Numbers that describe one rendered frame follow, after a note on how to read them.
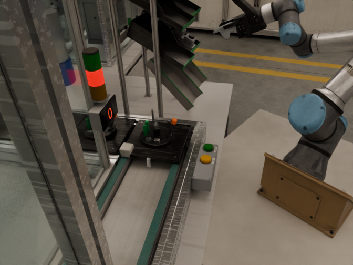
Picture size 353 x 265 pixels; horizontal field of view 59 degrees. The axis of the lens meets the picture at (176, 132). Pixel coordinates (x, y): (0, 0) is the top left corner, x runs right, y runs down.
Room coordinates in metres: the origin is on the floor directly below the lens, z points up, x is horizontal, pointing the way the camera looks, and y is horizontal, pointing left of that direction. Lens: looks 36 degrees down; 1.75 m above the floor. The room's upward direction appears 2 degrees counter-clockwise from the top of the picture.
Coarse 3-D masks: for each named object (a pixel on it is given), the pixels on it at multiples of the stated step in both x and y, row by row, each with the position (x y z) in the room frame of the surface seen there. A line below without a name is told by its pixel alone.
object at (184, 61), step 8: (144, 16) 1.41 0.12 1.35; (136, 24) 1.29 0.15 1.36; (144, 24) 1.42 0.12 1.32; (160, 24) 1.38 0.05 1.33; (128, 32) 1.30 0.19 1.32; (136, 32) 1.29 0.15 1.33; (144, 32) 1.27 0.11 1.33; (160, 32) 1.38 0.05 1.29; (168, 32) 1.37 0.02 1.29; (136, 40) 1.29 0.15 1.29; (144, 40) 1.27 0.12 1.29; (152, 40) 1.26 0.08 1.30; (160, 40) 1.36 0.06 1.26; (168, 40) 1.37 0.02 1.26; (152, 48) 1.26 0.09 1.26; (160, 48) 1.25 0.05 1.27; (168, 48) 1.32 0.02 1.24; (176, 48) 1.35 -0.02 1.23; (184, 48) 1.34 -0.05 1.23; (160, 56) 1.25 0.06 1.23; (168, 56) 1.23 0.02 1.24; (176, 56) 1.29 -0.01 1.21; (184, 56) 1.31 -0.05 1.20; (192, 56) 1.29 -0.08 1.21; (176, 64) 1.22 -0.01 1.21; (184, 64) 1.25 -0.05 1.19
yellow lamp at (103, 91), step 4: (104, 84) 0.87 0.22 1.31; (92, 88) 0.85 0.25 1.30; (96, 88) 0.85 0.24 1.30; (100, 88) 0.85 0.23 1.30; (104, 88) 0.86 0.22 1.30; (92, 92) 0.85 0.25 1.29; (96, 92) 0.85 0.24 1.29; (100, 92) 0.85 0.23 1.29; (104, 92) 0.86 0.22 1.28; (92, 96) 0.85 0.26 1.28; (96, 96) 0.85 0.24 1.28; (100, 96) 0.85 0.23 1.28; (104, 96) 0.86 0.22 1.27; (96, 100) 0.85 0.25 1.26; (100, 100) 0.85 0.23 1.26
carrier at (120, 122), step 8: (120, 120) 1.17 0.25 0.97; (128, 120) 1.17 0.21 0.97; (112, 128) 1.07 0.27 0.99; (120, 128) 1.11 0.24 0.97; (128, 128) 1.10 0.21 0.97; (112, 136) 1.05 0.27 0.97; (120, 136) 1.05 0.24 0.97; (112, 144) 1.00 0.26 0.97; (120, 144) 1.00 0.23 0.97; (112, 152) 0.95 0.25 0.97
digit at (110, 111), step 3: (108, 105) 0.86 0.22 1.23; (111, 105) 0.89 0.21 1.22; (108, 108) 0.86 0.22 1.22; (111, 108) 0.88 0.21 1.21; (108, 111) 0.86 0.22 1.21; (111, 111) 0.88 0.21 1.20; (108, 114) 0.85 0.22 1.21; (111, 114) 0.87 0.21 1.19; (108, 117) 0.85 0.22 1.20; (111, 117) 0.87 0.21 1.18; (108, 120) 0.85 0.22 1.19; (108, 123) 0.84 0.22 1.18
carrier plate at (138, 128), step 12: (144, 120) 1.16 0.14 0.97; (132, 132) 1.07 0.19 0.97; (180, 132) 1.06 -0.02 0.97; (180, 144) 0.98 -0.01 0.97; (120, 156) 0.94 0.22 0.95; (132, 156) 0.93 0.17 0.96; (144, 156) 0.92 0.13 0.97; (156, 156) 0.91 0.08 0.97; (168, 156) 0.91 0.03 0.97; (180, 156) 0.91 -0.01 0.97
